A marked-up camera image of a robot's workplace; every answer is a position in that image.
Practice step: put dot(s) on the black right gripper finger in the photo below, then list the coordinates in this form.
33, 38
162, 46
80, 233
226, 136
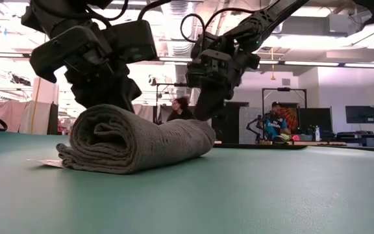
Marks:
211, 104

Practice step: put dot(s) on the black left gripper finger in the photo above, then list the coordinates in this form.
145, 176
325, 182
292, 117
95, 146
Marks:
89, 87
125, 87

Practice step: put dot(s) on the grey towel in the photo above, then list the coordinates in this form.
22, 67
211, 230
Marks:
141, 143

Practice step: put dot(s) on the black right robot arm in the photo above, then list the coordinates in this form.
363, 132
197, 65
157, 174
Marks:
271, 16

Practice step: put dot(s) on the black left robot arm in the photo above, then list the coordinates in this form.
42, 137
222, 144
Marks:
60, 13

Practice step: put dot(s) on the person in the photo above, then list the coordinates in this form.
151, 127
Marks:
180, 110
276, 125

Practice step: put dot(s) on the pale cloth partition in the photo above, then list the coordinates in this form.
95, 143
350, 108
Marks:
11, 117

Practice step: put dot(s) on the ceiling light strip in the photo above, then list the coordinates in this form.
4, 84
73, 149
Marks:
369, 65
310, 63

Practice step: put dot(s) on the green table mat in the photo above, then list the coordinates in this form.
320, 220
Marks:
239, 195

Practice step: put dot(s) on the black display panel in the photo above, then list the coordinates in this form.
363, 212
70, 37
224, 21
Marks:
320, 120

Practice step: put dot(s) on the white bottle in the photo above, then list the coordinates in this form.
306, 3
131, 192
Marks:
317, 134

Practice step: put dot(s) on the black desk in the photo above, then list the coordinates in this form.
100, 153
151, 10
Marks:
356, 136

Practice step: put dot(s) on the silver ventilation duct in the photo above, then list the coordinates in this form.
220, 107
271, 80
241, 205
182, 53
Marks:
179, 48

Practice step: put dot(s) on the black table frame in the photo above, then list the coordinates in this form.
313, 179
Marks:
255, 146

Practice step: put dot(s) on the black wall monitor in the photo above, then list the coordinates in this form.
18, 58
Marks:
360, 114

